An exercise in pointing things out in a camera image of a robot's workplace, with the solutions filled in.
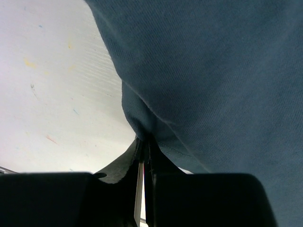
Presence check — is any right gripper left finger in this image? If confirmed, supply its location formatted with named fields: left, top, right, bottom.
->
left=0, top=139, right=143, bottom=227

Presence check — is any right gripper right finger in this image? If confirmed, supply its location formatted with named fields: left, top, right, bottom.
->
left=144, top=138, right=277, bottom=227

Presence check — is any teal blue t shirt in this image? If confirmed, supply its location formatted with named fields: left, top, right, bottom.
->
left=87, top=0, right=303, bottom=227

